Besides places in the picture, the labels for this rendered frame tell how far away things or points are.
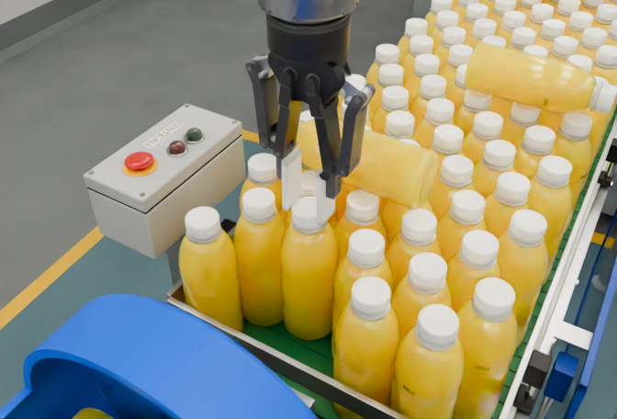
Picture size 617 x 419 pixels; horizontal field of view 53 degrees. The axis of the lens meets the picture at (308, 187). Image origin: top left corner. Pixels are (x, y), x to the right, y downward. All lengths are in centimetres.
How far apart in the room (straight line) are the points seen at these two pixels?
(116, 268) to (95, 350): 183
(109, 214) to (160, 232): 7
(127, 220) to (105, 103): 242
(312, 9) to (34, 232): 209
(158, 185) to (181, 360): 39
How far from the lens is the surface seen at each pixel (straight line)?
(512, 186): 79
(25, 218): 260
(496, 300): 65
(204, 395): 41
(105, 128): 301
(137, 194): 76
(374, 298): 62
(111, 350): 43
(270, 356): 73
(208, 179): 84
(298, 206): 70
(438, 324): 61
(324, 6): 53
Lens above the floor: 156
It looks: 39 degrees down
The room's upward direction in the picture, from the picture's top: straight up
